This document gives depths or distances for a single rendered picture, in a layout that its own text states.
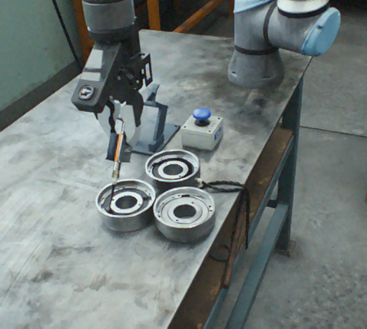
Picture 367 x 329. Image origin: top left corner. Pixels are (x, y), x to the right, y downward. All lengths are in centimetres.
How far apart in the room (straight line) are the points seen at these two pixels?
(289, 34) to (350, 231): 109
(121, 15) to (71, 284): 41
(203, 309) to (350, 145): 167
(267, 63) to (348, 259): 94
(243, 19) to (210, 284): 63
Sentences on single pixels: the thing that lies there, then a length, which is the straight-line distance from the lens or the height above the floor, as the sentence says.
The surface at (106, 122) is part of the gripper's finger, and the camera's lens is 83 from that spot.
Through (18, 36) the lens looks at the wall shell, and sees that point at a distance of 295.
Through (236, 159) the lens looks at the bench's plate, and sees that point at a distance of 101.
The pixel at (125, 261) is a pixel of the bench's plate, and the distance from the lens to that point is 81.
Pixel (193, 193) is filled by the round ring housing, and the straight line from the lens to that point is 87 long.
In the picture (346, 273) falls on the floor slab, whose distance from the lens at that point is 190.
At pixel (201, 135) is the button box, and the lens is 102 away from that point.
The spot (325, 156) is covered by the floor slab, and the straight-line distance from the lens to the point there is 246.
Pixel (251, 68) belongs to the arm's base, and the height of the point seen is 85.
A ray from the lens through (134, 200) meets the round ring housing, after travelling 89.
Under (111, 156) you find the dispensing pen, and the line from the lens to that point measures 83.
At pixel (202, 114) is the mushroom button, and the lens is 102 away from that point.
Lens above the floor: 138
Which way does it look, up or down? 33 degrees down
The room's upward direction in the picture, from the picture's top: 4 degrees counter-clockwise
